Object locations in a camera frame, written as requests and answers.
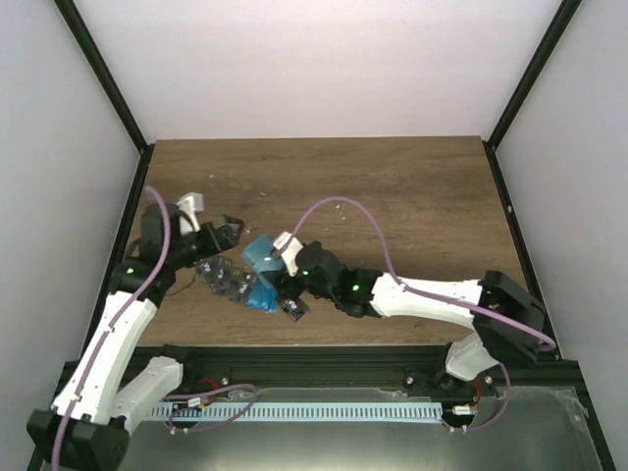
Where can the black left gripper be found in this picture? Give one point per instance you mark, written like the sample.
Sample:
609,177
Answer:
230,240

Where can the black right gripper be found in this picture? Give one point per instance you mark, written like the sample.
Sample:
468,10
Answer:
285,287

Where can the black VIP credit card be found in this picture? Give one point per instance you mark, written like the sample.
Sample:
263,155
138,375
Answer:
296,309

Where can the blue card holder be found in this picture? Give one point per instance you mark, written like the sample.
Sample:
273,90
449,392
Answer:
260,257

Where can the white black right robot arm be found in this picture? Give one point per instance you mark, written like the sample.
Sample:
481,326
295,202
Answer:
504,320

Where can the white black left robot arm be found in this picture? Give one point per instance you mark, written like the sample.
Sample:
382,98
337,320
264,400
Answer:
90,422

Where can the blue credit card pile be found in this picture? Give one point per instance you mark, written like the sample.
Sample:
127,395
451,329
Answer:
262,298

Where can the black credit card pile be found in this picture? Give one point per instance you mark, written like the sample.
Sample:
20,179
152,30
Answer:
225,279

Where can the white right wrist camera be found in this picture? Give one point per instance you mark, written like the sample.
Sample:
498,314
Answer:
288,246

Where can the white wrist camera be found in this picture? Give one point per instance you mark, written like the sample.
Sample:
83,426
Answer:
288,246
190,205

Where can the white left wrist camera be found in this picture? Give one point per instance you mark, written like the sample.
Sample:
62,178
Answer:
190,205

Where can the black front frame rail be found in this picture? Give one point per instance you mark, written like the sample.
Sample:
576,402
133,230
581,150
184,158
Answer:
417,369

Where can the light blue slotted cable duct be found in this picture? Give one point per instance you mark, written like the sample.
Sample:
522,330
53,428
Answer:
401,412

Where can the black left frame post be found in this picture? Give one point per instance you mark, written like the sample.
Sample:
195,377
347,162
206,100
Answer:
70,13

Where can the black frame post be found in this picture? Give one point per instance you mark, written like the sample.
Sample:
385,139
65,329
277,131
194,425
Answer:
558,25
70,13

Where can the grey metal base plate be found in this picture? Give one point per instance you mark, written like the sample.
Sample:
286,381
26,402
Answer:
541,429

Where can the black right frame post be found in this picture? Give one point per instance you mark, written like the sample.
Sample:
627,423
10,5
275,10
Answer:
558,25

